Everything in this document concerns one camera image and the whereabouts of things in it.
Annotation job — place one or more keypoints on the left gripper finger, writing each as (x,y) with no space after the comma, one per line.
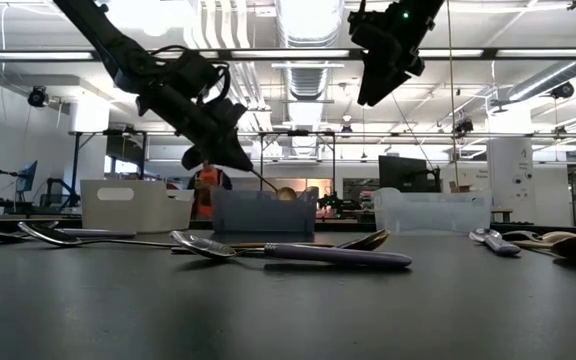
(194,159)
(230,152)

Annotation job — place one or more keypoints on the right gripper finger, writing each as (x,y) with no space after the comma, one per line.
(380,75)

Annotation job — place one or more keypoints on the dark slim metal spoon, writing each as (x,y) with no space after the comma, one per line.
(53,235)
(355,245)
(518,235)

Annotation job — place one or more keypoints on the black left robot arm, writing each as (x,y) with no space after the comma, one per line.
(98,30)

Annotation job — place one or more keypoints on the person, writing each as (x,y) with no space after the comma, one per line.
(209,180)

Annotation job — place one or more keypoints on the dark grey translucent bin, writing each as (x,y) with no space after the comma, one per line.
(263,215)

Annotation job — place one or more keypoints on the white plastic bin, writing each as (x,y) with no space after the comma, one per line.
(138,210)

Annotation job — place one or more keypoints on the black computer monitor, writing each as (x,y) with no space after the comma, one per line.
(403,172)

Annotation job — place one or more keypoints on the clear plastic bin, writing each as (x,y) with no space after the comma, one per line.
(433,212)

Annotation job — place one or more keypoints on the small tilted monitor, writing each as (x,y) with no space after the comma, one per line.
(28,177)

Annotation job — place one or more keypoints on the black table mat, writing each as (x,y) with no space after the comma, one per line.
(288,320)

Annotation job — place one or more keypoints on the white square pillar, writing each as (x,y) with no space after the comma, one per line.
(510,200)

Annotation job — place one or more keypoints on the silver ventilation duct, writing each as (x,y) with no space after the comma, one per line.
(543,80)
(308,80)

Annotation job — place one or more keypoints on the black ceiling camera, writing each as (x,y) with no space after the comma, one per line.
(563,90)
(463,126)
(38,97)

